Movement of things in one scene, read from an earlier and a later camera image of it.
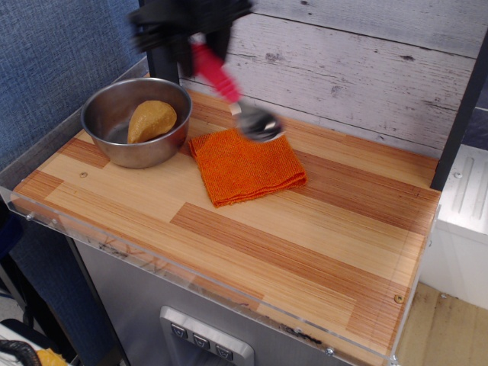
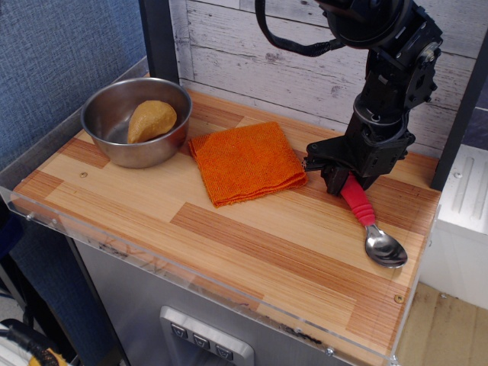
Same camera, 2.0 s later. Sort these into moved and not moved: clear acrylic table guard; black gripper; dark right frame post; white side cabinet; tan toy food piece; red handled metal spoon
Moved: black gripper; red handled metal spoon
Not moved: dark right frame post; white side cabinet; tan toy food piece; clear acrylic table guard
